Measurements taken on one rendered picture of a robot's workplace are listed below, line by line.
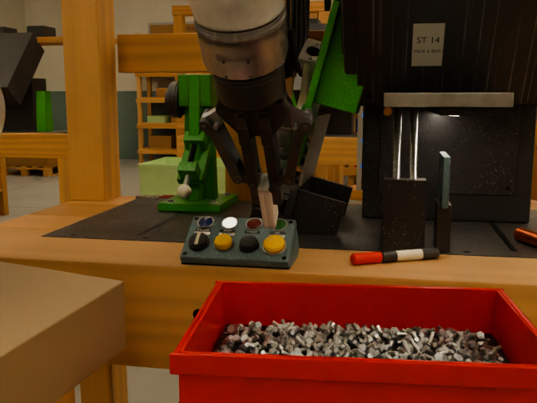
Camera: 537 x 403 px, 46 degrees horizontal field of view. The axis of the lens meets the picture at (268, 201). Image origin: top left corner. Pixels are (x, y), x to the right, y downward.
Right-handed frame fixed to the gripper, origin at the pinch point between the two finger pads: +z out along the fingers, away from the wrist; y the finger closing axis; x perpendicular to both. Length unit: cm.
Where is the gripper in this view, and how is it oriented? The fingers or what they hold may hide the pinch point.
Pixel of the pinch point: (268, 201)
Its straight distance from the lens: 80.0
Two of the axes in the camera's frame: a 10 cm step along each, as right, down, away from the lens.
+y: 9.8, 0.3, -1.9
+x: 1.5, -7.0, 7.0
